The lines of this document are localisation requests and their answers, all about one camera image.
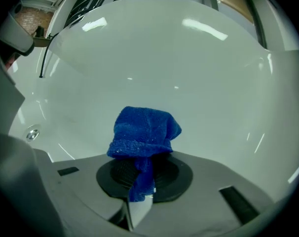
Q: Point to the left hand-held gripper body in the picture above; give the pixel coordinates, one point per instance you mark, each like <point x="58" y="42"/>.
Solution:
<point x="16" y="33"/>

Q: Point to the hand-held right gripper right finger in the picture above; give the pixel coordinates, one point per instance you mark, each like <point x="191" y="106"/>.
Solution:
<point x="208" y="194"/>

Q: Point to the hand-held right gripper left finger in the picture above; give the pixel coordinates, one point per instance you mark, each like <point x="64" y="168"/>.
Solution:
<point x="85" y="181"/>

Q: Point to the blue cleaning cloth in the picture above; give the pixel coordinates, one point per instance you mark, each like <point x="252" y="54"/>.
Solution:
<point x="144" y="132"/>

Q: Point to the white bathtub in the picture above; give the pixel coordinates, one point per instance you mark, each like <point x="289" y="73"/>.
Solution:
<point x="189" y="83"/>

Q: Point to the black backpack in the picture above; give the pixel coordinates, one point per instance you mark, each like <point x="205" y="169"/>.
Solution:
<point x="40" y="31"/>

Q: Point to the chrome overflow drain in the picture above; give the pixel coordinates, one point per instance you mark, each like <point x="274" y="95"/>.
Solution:
<point x="32" y="133"/>

